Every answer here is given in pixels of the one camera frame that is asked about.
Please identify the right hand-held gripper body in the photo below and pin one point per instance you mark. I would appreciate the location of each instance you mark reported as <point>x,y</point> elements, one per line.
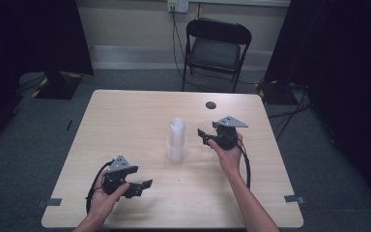
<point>227,137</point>

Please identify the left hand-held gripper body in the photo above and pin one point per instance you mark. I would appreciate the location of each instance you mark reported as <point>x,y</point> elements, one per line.
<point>117,180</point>

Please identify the stack of clear plastic cups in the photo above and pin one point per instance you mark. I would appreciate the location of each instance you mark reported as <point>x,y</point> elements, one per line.
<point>177,141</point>

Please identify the person's right hand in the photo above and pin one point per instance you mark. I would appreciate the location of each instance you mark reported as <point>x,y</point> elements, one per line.
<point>229,158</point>

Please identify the person's left hand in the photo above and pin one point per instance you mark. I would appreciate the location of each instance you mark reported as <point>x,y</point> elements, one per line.
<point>104,203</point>

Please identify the black round table grommet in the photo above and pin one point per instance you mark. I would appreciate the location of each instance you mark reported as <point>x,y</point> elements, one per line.
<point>211,105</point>

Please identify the black stand base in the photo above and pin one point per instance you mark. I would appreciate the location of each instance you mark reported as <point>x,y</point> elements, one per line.
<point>278,93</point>
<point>59,85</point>

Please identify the grey tape strip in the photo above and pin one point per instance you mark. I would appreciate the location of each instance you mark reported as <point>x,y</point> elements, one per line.
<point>293,198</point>
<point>53,202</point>

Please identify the black folding chair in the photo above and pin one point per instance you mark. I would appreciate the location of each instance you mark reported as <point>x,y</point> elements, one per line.
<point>217,51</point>

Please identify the black curtain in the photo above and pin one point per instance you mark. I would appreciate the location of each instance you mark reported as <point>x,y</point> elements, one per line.
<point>29,35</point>
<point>344,64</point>

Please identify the white wall socket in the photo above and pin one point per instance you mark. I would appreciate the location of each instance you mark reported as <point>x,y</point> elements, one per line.
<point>178,5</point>

